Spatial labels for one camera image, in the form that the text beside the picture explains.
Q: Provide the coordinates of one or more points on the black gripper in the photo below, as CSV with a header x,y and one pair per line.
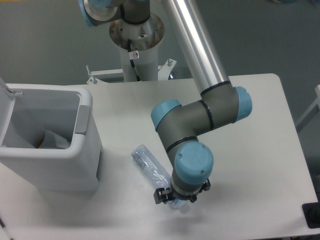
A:
x,y
164,195

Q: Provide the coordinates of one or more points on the crushed clear plastic bottle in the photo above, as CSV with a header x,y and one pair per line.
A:
x,y
157,175

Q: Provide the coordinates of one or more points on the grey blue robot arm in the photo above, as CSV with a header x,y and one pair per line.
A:
x,y
138,32

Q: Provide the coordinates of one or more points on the white trash can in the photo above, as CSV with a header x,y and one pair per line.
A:
x,y
26,112

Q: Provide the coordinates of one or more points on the black device at table edge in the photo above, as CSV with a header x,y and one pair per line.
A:
x,y
312,214

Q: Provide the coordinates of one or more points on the white pedestal base frame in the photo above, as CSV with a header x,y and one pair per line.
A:
x,y
170,70

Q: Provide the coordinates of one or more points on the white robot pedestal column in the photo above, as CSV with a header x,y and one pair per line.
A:
x,y
143,63

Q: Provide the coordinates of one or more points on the white frame at right edge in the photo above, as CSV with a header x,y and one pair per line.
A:
x,y
310,112

